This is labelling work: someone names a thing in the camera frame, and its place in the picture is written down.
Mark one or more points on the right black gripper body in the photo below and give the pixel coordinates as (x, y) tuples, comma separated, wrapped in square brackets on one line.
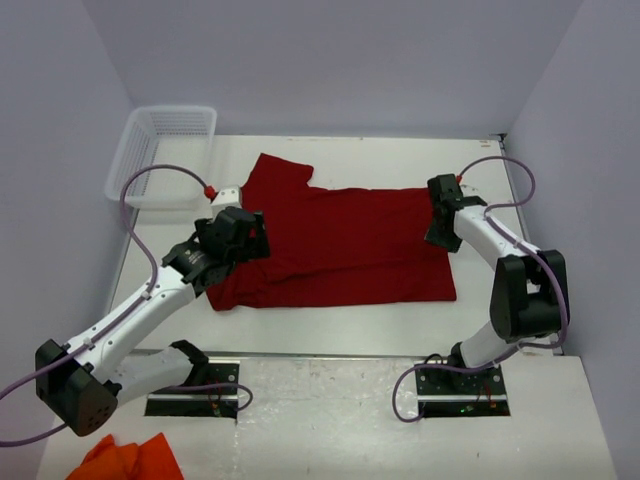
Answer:
[(442, 238)]

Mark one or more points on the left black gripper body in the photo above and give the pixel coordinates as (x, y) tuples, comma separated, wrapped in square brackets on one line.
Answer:
[(255, 246)]

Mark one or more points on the red t shirt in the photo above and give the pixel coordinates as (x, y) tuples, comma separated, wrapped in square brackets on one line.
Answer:
[(335, 247)]

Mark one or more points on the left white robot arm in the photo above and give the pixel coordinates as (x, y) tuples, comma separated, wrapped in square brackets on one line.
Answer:
[(85, 380)]

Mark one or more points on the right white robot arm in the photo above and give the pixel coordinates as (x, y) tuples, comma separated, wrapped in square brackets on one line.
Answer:
[(529, 304)]

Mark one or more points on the white plastic basket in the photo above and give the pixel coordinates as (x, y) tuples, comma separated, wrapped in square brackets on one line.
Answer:
[(180, 135)]

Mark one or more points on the orange cloth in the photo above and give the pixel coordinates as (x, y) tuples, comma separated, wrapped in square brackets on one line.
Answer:
[(153, 459)]

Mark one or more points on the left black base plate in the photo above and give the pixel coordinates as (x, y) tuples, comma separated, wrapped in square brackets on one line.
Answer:
[(220, 403)]

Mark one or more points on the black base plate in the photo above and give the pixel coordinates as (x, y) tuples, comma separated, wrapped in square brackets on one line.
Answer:
[(444, 394), (220, 403)]

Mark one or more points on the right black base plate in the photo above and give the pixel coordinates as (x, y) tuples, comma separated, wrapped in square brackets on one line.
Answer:
[(444, 394)]

